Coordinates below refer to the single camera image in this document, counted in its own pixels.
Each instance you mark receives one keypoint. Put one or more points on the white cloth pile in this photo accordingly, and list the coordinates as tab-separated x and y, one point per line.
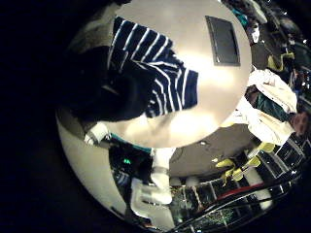
269	103

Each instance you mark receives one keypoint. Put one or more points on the navy white striped cloth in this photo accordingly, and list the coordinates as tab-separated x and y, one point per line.
158	68

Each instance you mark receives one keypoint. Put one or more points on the yellow chair thin legs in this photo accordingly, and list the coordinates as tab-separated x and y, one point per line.
246	168
228	166

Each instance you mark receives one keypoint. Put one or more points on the dark green cloth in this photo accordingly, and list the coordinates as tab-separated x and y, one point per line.
272	109

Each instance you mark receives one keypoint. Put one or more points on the black rectangular mat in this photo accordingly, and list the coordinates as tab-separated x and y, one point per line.
223	40

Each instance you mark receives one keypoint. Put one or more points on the black box green light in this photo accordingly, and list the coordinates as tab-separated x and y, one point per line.
128	161

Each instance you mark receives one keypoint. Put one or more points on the teal table frame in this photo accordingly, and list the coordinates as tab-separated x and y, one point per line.
129	144

